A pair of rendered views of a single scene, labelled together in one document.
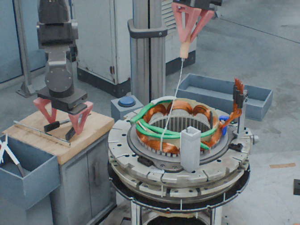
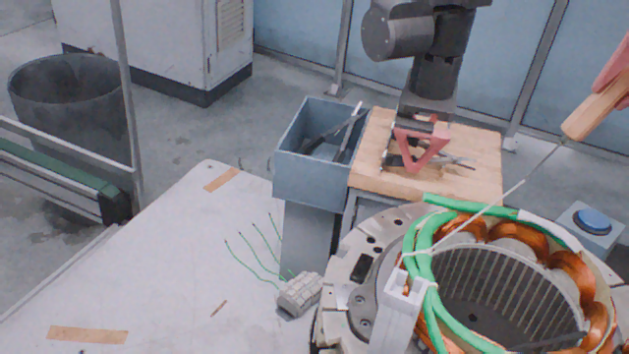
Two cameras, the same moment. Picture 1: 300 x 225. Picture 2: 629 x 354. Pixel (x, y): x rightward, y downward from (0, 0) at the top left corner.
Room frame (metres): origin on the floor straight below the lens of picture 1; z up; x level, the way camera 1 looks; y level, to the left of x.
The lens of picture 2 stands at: (0.77, -0.29, 1.48)
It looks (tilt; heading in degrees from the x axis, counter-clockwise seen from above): 38 degrees down; 66
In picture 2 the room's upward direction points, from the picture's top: 7 degrees clockwise
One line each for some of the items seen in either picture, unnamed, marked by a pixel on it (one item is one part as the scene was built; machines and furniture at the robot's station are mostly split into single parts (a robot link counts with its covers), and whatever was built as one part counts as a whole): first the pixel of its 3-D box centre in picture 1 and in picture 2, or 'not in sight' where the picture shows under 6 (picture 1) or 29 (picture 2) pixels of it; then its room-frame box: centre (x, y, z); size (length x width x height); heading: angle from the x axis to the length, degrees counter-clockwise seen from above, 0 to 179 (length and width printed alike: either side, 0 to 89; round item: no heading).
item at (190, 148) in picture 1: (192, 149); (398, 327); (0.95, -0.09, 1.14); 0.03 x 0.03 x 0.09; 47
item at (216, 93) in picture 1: (220, 133); not in sight; (1.36, -0.20, 0.92); 0.25 x 0.11 x 0.28; 64
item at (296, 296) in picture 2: not in sight; (302, 291); (1.00, 0.23, 0.80); 0.10 x 0.05 x 0.04; 29
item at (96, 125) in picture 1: (59, 129); (428, 157); (1.17, 0.22, 1.05); 0.20 x 0.19 x 0.02; 146
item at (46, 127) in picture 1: (52, 126); (405, 138); (1.13, 0.23, 1.09); 0.04 x 0.01 x 0.02; 131
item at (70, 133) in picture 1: (70, 133); (399, 160); (1.10, 0.18, 1.09); 0.04 x 0.01 x 0.02; 161
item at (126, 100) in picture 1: (127, 100); (594, 219); (1.34, 0.06, 1.04); 0.04 x 0.04 x 0.01
